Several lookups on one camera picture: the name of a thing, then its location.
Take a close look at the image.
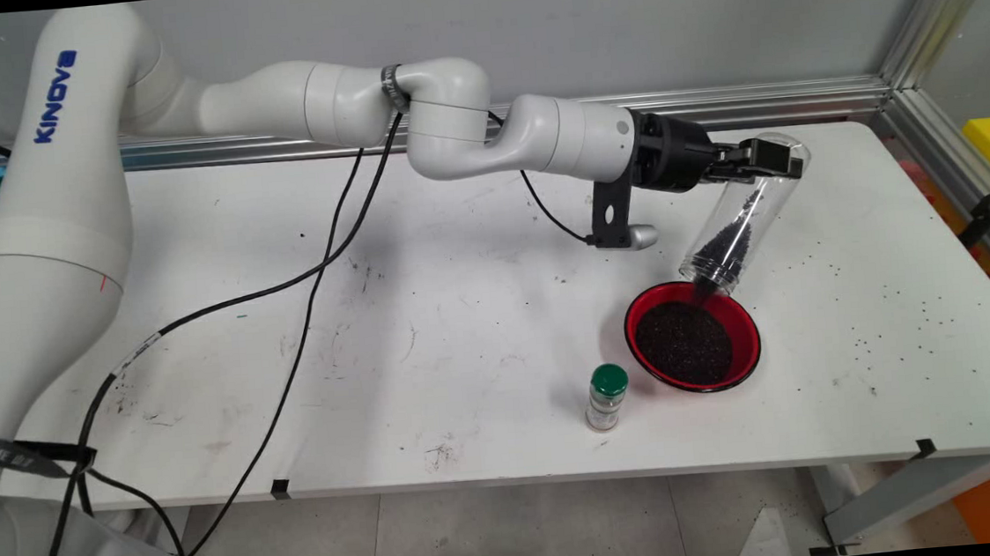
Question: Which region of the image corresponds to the grey printed strap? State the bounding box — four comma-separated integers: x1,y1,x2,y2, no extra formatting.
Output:
0,423,100,484

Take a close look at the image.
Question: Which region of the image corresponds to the plain black cable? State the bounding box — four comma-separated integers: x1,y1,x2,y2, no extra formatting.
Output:
123,113,439,556

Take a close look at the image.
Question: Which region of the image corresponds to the black seeds pile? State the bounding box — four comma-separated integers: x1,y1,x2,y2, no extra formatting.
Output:
684,184,772,288
632,297,736,391

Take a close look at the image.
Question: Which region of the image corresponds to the clear plastic jar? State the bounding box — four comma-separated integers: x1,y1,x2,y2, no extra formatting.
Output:
669,130,822,301

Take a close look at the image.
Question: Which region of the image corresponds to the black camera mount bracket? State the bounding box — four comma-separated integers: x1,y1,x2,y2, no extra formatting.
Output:
588,174,640,251

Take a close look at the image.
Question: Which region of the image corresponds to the aluminium side rail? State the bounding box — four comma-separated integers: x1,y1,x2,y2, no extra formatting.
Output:
869,80,990,319

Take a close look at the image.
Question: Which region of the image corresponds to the green capped spice bottle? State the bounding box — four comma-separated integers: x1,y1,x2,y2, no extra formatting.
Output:
581,362,633,434

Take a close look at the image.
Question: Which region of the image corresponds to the red bowl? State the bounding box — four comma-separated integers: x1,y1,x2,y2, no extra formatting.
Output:
620,275,766,400

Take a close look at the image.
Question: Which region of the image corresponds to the grey table leg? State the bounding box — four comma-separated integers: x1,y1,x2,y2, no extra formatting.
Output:
819,451,990,549

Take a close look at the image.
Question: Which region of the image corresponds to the long aluminium frame rail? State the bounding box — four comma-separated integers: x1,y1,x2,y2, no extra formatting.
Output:
0,70,894,187

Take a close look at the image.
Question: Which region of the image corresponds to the black cable with white label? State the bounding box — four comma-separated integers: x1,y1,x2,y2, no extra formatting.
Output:
0,94,624,556

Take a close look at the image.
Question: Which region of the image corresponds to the black strap on arm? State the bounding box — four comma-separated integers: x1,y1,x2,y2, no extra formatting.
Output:
380,63,410,115

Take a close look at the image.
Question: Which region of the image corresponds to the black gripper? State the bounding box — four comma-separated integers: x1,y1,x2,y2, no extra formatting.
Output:
628,98,808,197

